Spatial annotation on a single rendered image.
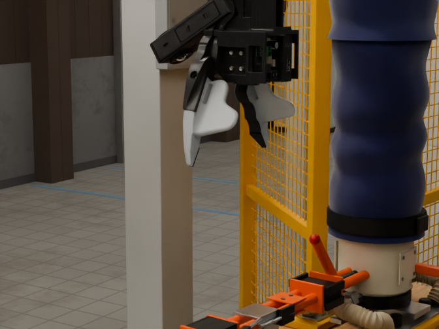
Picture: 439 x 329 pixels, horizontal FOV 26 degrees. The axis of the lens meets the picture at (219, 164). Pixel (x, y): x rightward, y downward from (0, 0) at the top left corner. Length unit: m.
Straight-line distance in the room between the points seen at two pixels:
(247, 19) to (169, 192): 2.10
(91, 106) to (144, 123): 6.45
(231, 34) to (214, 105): 0.07
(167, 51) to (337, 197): 1.15
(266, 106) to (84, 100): 8.36
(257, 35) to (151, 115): 2.07
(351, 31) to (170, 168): 1.15
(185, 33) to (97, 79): 8.52
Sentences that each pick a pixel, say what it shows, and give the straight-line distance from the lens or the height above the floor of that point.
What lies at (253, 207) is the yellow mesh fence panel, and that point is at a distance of 3.48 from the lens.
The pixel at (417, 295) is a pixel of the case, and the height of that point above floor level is 0.95.
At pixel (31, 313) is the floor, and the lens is 5.30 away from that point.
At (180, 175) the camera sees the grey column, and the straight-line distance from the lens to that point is 3.09.
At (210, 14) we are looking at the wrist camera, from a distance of 1.00.
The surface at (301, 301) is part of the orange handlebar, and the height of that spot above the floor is 1.09.
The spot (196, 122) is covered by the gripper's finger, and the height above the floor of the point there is 1.57.
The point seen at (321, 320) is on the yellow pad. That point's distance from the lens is 2.19.
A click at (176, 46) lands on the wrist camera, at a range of 1.03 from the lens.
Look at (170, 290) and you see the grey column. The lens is 3.14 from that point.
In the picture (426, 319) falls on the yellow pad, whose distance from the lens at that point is 2.22.
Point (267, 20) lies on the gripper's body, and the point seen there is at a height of 1.67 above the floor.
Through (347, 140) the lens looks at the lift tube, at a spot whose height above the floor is 1.38.
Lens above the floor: 1.69
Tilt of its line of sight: 10 degrees down
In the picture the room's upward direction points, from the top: straight up
